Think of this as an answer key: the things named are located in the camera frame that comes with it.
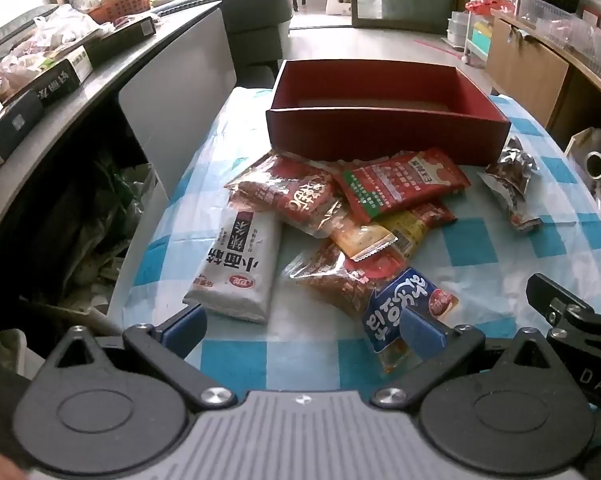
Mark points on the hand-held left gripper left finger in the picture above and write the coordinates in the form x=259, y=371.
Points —
x=185, y=327

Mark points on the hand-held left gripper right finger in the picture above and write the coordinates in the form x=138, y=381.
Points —
x=418, y=332

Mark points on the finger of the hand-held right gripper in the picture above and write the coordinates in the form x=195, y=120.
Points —
x=555, y=300

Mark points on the blue snack packet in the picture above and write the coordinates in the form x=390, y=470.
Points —
x=395, y=300

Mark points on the white bread packet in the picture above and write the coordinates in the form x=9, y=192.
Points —
x=235, y=260

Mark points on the red clear snack packet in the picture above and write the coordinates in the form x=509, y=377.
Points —
x=340, y=280
x=290, y=190

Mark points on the orange snack packet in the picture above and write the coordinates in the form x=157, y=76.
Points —
x=360, y=237

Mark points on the white fruit snack packet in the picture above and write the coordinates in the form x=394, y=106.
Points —
x=505, y=197

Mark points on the red cardboard box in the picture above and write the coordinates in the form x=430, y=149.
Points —
x=380, y=135

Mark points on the blue white checked tablecloth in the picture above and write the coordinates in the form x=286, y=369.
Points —
x=480, y=260

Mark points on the yellow red snack packet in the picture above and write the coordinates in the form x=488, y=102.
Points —
x=410, y=227

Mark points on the green plastic bags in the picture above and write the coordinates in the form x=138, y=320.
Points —
x=110, y=195

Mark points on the red green snack packet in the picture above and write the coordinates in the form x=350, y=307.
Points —
x=405, y=180

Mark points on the wooden cabinet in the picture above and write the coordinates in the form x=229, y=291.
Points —
x=530, y=70

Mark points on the black flat box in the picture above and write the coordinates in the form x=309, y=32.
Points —
x=10, y=130
x=60, y=82
x=120, y=40

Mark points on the clear ribbed container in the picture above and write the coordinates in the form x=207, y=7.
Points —
x=570, y=30

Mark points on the white trolley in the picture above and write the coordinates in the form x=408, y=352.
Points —
x=478, y=35

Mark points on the red plastic bag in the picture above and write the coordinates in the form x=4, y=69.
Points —
x=487, y=2

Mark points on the white plastic bag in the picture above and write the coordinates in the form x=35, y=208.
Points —
x=55, y=40

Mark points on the orange plastic basket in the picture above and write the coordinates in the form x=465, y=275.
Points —
x=120, y=5

